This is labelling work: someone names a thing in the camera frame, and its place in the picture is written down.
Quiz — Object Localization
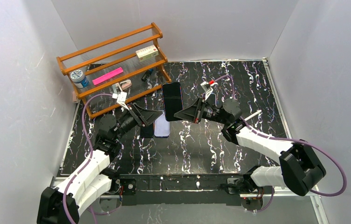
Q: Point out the lavender phone case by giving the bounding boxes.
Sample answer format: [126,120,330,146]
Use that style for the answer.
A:
[154,111,170,138]

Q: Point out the black smartphone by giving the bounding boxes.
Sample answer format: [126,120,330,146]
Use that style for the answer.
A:
[140,124,154,138]
[206,93,217,107]
[161,82,183,122]

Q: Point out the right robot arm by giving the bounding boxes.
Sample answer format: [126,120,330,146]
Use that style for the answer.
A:
[174,97,326,196]

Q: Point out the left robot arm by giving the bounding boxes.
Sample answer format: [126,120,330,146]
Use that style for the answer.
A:
[36,103,162,224]

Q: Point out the pink teal stapler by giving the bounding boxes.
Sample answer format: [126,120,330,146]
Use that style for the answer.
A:
[112,79,132,95]

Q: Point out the dark marker pen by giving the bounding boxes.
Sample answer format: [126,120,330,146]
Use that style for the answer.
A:
[141,69,153,82]

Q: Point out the pink flat bar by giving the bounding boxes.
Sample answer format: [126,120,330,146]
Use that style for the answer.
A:
[92,67,124,85]

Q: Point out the orange wooden shelf rack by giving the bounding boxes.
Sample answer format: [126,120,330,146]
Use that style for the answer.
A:
[56,22,171,118]

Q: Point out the white marker pen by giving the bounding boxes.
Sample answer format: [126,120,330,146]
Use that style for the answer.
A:
[244,110,262,121]

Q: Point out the white small box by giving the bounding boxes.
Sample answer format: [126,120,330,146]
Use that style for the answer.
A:
[135,45,159,61]

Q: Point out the blue white jar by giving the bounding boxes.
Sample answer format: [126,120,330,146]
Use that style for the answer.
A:
[69,70,89,89]

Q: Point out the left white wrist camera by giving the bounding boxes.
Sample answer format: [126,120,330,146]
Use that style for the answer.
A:
[112,91,129,110]

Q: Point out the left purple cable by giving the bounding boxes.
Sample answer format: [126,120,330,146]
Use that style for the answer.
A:
[62,93,120,224]

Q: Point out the purple cable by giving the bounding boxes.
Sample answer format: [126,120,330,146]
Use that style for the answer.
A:
[62,93,120,224]
[211,75,347,213]

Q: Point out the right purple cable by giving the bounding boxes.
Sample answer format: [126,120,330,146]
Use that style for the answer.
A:
[211,75,347,213]

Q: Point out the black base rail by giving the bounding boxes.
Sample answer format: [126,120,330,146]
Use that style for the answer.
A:
[99,173,264,214]

